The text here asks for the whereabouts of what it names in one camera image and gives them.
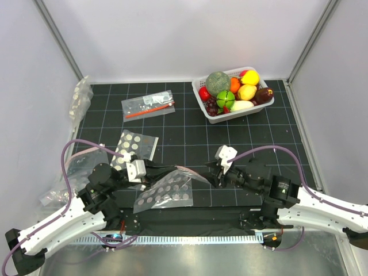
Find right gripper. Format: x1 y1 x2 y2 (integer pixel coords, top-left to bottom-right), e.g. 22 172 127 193
199 158 262 196

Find pink zipper dotted bag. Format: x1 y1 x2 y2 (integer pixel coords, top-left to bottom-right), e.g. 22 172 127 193
133 166 210 214

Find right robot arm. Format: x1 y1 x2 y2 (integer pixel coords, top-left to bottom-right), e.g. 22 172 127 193
201 158 367 250

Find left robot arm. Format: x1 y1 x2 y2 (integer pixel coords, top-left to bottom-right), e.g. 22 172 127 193
5 160 177 275

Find white zipper dotted bag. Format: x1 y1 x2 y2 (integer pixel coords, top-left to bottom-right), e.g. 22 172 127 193
115 129 159 161

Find red zipper clear bag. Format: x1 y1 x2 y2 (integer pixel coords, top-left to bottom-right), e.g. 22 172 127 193
121 90 175 122

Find black grid cutting mat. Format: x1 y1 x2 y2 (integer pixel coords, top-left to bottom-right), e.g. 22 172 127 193
76 80 320 189

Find red chili pepper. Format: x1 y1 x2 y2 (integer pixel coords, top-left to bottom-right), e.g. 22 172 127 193
217 106 230 115

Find purple grapes bunch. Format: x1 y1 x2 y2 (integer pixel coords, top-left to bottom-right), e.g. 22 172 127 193
204 97 219 117

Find bright green round fruit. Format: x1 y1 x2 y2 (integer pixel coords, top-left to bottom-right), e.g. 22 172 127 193
216 90 235 109

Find red tomato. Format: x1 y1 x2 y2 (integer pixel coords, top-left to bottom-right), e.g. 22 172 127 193
198 86 211 102

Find crumpled bags pile left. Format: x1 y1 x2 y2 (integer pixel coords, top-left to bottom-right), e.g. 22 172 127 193
37 147 109 218

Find yellow lemon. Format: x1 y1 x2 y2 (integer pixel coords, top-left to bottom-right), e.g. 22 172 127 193
237 85 257 101

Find white plastic basket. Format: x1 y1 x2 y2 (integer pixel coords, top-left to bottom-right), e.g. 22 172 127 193
192 67 274 124

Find orange fruit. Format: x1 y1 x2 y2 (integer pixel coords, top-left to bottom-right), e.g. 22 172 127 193
230 77 242 94

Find green netted melon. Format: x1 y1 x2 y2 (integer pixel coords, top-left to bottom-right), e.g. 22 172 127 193
205 71 231 97

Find dark red apple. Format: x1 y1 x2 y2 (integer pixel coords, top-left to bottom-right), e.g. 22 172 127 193
252 87 274 105

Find yellow red peach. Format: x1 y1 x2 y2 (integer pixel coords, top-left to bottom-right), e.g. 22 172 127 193
241 70 260 86

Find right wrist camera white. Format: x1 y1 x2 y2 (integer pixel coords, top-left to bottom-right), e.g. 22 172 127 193
215 145 237 174

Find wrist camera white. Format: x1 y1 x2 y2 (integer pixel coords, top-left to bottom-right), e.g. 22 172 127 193
122 153 147 183
215 145 237 174

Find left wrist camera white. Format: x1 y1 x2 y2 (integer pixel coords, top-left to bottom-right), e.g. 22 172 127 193
122 153 147 183

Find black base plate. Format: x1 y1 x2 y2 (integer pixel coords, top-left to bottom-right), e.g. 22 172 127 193
121 206 282 237

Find white slotted cable duct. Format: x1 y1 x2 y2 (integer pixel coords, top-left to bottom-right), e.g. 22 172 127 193
68 233 264 246

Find bag stack at wall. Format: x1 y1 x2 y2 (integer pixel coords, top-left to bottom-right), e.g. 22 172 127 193
69 75 94 132

